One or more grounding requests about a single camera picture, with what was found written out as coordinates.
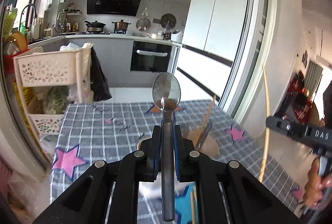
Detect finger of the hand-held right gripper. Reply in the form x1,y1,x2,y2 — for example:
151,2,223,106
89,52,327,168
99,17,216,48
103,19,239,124
266,115,308,137

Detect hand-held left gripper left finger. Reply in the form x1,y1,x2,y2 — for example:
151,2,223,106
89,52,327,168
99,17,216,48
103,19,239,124
34,125,161,224

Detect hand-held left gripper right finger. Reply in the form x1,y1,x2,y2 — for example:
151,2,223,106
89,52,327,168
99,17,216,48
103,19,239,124
173,124,301,224

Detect wooden chopstick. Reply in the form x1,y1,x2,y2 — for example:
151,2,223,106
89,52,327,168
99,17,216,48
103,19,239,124
259,64,271,183
190,185,197,224
197,95,217,148

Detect black chopstick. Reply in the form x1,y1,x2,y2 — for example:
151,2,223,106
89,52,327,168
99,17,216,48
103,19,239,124
198,121,214,150

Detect steel spoon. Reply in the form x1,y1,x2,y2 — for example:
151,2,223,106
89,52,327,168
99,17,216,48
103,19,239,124
152,72,182,222

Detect person's right hand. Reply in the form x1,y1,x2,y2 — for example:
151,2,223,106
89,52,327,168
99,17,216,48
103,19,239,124
302,157,332,207

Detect black built-in oven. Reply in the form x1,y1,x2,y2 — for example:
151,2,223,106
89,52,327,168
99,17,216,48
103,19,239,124
130,41,172,72

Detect black plastic bag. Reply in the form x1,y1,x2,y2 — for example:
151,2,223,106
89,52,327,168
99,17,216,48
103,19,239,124
89,47,112,102

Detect grey kitchen counter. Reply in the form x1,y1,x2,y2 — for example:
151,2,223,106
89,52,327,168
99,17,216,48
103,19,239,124
27,33,182,87

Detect white refrigerator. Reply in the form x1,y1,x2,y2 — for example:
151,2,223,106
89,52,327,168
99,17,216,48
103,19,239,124
168,0,253,110

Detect green vegetables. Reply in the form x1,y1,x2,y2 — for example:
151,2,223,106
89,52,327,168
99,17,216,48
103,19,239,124
43,86,70,114

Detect round metal steamer rack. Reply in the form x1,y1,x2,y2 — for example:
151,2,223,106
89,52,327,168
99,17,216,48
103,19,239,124
136,17,151,32

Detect gas stove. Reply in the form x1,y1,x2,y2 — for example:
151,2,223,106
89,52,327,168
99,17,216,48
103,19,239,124
85,29,129,35

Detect bronze stockpot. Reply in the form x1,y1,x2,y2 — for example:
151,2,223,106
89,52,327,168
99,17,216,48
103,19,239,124
112,20,131,31

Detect round dark steamer rack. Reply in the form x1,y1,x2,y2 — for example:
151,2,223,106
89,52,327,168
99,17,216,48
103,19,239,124
160,13,177,28

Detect white plastic bag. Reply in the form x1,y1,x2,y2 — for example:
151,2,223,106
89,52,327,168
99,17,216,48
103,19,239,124
60,42,79,52

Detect beige storage trolley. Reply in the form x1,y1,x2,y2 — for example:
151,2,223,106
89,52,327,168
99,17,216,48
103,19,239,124
13,43,94,136

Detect yellow oil bottle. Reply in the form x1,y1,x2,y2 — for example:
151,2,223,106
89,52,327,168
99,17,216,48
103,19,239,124
16,81,34,110

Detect black wok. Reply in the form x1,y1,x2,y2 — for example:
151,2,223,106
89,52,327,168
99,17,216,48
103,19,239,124
83,20,107,32

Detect black range hood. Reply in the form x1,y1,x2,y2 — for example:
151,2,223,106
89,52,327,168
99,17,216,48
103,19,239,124
86,0,145,17

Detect glass kettle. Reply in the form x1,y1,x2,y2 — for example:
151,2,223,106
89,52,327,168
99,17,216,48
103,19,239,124
56,12,68,34

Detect yellow plastic basin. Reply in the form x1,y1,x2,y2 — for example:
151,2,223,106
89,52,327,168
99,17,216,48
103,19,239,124
5,31,28,49

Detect black kitchen faucet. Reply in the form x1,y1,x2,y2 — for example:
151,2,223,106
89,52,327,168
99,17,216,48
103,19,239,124
21,3,38,30

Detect green plastic basket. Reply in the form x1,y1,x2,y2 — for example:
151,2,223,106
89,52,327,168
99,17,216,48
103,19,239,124
1,10,18,38

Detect red and black wall decoration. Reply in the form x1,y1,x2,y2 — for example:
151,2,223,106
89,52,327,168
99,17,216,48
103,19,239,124
281,71,319,123

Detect wall photo frames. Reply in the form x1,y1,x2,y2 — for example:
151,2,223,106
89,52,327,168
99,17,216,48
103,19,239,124
301,50,309,69

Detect white sliding door frame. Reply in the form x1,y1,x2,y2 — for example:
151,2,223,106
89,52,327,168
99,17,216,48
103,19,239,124
220,0,277,123

